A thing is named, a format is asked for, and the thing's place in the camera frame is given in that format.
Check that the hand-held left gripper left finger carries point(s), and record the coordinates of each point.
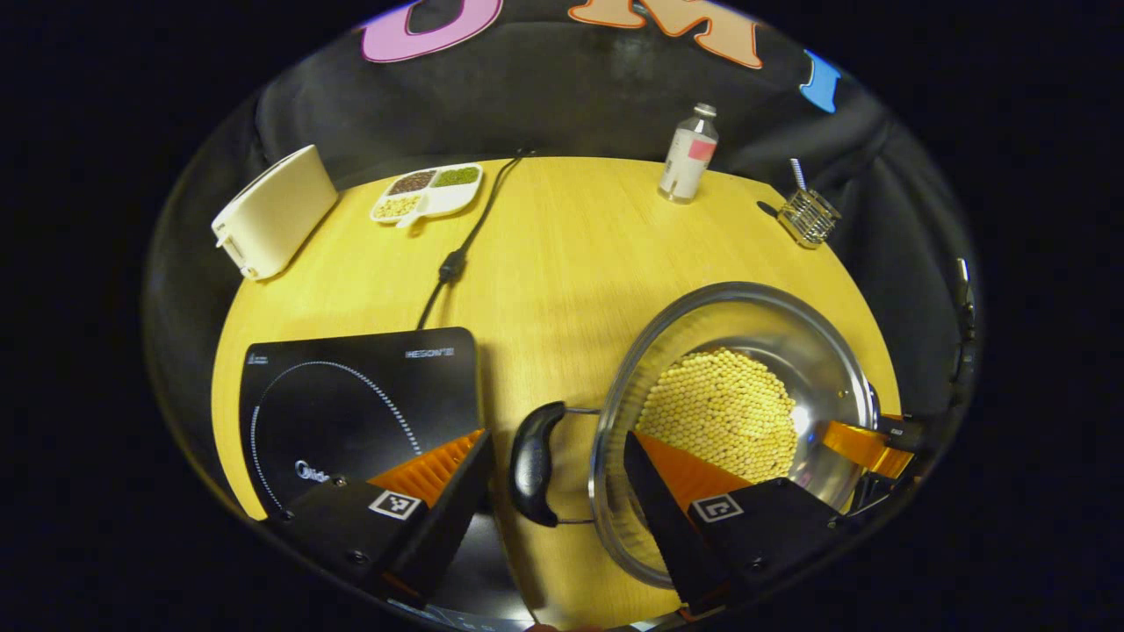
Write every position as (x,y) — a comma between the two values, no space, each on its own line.
(457,509)

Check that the white divided dish of beans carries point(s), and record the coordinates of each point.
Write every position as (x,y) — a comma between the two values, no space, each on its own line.
(439,200)

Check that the clear bottle with pink label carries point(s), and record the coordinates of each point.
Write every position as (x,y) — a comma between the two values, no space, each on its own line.
(687,162)

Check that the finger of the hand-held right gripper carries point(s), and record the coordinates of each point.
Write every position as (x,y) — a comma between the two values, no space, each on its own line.
(856,443)

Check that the heap of yellow soybeans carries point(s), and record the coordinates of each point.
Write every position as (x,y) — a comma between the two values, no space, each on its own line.
(720,404)

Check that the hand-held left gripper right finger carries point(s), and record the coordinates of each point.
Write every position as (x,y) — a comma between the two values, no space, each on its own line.
(659,518)

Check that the striped straw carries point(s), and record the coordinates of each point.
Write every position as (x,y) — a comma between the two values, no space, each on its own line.
(797,174)

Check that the white toaster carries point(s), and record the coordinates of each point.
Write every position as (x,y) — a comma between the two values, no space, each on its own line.
(277,215)

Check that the black induction cooktop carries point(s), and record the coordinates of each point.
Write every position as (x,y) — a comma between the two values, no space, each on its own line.
(351,395)

